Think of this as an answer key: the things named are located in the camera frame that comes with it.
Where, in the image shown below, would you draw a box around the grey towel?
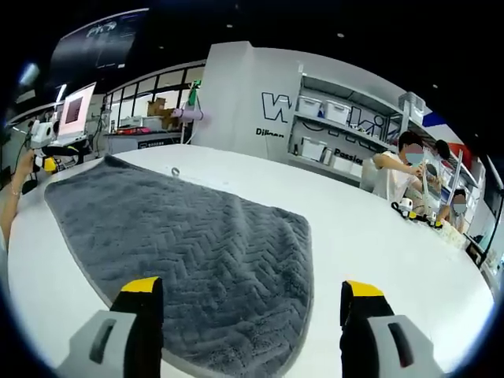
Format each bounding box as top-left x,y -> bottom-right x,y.
43,154 -> 314,373

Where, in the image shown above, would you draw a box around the white table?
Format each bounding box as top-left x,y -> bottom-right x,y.
6,143 -> 496,378

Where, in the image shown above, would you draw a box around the purple roll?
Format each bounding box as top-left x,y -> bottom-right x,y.
172,108 -> 213,124

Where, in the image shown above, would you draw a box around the brown cardboard boxes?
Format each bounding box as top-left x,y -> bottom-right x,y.
147,96 -> 177,130

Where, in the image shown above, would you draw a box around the monitor with light screen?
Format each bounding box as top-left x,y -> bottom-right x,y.
57,81 -> 98,139

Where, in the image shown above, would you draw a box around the small white bundle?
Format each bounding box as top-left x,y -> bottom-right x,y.
440,224 -> 468,248

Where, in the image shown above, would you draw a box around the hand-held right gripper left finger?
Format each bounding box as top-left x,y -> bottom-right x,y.
56,276 -> 165,378

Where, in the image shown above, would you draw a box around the person's left hand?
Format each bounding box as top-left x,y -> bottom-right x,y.
13,150 -> 41,185

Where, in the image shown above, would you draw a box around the dark equipment cabinet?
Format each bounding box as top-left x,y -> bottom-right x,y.
103,132 -> 183,155

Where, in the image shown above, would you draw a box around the green hanging tool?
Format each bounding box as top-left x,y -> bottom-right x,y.
187,80 -> 202,106

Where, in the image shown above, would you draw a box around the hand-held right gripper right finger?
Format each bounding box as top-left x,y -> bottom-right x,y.
339,280 -> 448,378

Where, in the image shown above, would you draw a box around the white storage shelf with bins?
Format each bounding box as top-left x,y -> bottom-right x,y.
295,92 -> 426,178

